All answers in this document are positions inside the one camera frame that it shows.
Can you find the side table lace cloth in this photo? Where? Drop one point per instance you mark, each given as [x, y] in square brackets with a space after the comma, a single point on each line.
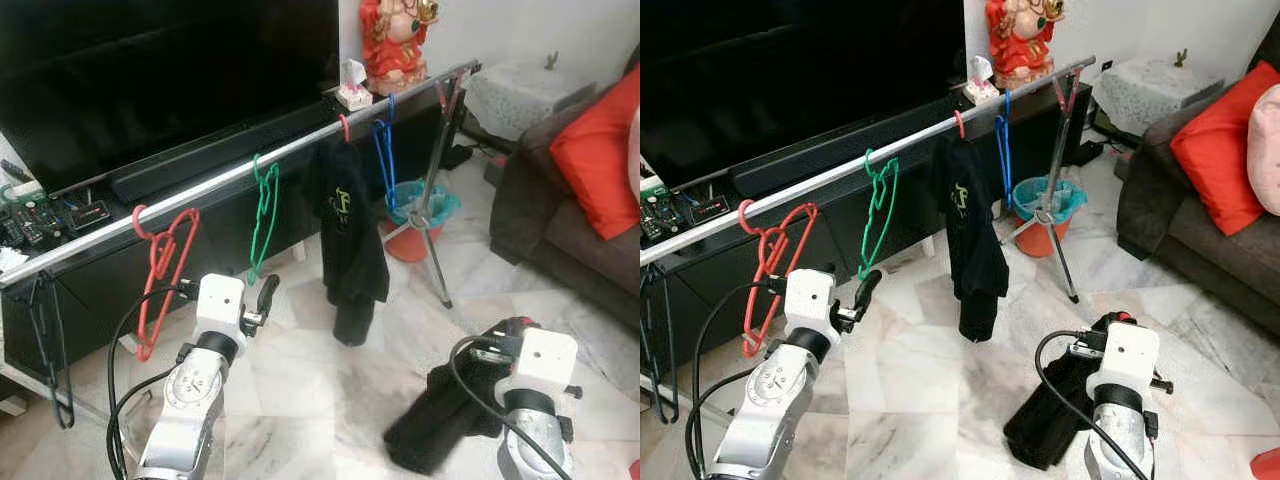
[520, 95]
[1150, 90]

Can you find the dark brown fabric sofa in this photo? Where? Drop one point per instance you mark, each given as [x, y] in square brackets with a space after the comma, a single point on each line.
[560, 260]
[1190, 250]

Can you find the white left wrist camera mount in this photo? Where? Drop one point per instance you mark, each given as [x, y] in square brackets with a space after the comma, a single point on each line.
[810, 300]
[220, 305]

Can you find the black shirt red collar band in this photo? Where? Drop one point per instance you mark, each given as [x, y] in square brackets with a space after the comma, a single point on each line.
[1050, 420]
[440, 420]

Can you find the black shirt yellow logo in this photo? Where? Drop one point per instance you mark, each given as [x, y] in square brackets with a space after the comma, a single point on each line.
[975, 235]
[355, 240]

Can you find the red deity figurine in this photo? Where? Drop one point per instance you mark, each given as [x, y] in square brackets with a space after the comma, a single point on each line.
[400, 45]
[1025, 40]

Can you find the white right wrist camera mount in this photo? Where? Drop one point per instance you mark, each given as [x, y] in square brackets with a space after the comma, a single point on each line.
[1130, 355]
[545, 360]

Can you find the black clothes hanger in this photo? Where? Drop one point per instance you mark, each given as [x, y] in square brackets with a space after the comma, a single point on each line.
[660, 330]
[45, 300]

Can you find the black television console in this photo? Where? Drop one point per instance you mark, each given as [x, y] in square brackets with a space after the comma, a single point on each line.
[300, 225]
[915, 220]

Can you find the green black electronics board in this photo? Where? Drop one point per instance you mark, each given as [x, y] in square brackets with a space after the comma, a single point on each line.
[30, 215]
[700, 208]

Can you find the red cushion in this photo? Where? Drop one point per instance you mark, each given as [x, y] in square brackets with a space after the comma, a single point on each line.
[600, 150]
[1220, 145]

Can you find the orange bin teal liner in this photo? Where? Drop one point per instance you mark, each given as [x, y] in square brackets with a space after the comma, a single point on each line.
[410, 240]
[1040, 235]

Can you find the blue clothes hanger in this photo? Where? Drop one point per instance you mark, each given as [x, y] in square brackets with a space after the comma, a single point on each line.
[1005, 150]
[385, 160]

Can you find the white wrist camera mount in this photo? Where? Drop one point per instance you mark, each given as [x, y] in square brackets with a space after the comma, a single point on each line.
[810, 300]
[220, 305]
[545, 360]
[1130, 355]

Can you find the green clothes hanger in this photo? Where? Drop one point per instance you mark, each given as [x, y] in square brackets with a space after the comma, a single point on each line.
[265, 200]
[880, 195]

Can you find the pink white tissue box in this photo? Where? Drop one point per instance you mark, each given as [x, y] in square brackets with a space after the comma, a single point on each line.
[980, 85]
[353, 90]

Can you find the red plastic clothes hanger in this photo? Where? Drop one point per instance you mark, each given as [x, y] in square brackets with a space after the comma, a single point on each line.
[345, 128]
[158, 262]
[959, 123]
[770, 255]

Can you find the black flat television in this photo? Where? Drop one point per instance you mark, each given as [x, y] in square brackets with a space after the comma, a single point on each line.
[790, 70]
[150, 70]

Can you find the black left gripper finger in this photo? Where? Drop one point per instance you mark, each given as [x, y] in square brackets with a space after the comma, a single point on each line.
[869, 288]
[268, 293]

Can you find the black power adapter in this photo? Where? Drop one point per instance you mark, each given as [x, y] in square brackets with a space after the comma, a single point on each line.
[458, 157]
[1087, 152]

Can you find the small table plant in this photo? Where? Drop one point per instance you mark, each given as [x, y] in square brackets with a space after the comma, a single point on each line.
[551, 60]
[1181, 57]

